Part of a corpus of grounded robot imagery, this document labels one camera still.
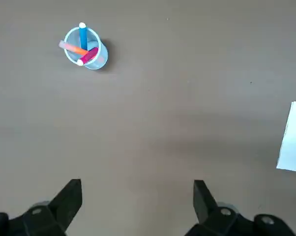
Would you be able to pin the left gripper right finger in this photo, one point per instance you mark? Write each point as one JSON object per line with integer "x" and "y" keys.
{"x": 212, "y": 221}

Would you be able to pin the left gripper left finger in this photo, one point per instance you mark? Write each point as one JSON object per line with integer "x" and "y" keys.
{"x": 52, "y": 216}

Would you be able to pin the white A4 paper sheet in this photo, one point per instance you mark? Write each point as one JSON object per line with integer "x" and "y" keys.
{"x": 294, "y": 137}

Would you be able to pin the clear plastic pen cup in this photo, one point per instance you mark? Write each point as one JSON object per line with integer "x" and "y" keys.
{"x": 98, "y": 62}

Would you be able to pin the magenta marker pen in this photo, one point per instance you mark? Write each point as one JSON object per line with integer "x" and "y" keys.
{"x": 89, "y": 56}

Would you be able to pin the orange marker pen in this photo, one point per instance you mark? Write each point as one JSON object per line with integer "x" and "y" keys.
{"x": 73, "y": 48}

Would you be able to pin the blue marker pen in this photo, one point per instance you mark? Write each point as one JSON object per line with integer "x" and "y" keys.
{"x": 83, "y": 37}

